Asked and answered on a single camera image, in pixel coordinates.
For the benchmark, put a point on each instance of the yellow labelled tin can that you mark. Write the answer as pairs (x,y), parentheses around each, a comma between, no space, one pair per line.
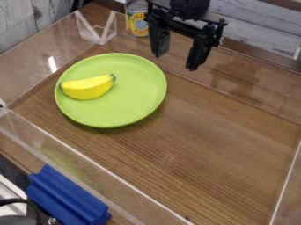
(136,8)

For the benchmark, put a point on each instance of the green round plate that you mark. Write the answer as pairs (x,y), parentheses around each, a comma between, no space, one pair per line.
(131,100)

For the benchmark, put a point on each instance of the clear acrylic corner bracket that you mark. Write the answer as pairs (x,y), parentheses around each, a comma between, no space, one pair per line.
(97,34)

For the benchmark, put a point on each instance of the blue plastic block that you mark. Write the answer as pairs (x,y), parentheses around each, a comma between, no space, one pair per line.
(65,200)

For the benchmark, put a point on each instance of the yellow toy banana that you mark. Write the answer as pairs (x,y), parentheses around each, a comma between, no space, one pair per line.
(89,88)

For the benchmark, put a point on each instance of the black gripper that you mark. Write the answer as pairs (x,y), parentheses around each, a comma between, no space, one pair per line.
(189,17)

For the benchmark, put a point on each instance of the clear acrylic enclosure wall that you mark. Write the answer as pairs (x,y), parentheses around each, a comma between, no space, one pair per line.
(127,182)

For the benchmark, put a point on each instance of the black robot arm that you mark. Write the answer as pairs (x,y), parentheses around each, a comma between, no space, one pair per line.
(189,18)

